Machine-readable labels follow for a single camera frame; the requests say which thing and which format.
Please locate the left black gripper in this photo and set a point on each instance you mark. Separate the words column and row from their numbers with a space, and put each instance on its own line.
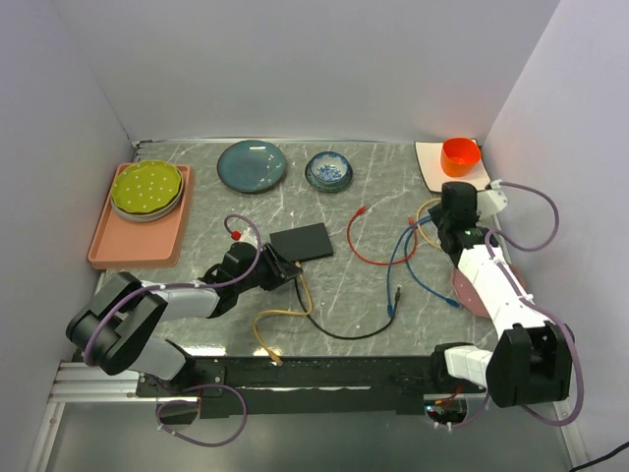
column 287, row 269

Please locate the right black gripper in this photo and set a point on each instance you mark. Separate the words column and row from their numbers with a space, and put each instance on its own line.
column 434, row 210

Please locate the black network switch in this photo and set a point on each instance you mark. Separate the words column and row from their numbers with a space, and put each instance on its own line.
column 303, row 244

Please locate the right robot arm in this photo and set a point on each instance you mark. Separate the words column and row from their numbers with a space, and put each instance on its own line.
column 531, row 362

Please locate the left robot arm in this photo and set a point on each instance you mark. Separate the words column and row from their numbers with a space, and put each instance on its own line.
column 115, row 329

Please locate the pink dotted plate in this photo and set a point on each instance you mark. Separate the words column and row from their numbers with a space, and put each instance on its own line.
column 490, row 290

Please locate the orange plastic cup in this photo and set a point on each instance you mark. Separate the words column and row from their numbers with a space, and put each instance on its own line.
column 459, row 156

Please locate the white square plate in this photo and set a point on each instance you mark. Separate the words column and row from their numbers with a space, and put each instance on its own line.
column 428, row 156

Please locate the blue patterned saucer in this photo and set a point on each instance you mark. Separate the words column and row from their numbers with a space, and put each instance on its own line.
column 330, row 187

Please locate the blue white porcelain bowl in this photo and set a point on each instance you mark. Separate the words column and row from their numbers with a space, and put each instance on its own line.
column 329, row 168

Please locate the dark teal round plate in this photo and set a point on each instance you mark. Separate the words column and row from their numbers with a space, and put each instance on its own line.
column 251, row 166

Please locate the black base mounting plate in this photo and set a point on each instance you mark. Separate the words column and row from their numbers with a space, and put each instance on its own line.
column 265, row 402

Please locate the grey plate under green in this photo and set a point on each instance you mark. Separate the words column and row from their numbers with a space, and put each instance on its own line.
column 148, row 217

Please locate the green dotted plate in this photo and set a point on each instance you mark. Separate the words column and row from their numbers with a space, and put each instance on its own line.
column 146, row 187

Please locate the pink rectangular tray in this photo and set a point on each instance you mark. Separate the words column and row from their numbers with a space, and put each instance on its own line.
column 118, row 243

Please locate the aluminium frame rail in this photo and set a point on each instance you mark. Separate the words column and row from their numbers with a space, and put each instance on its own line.
column 76, row 382

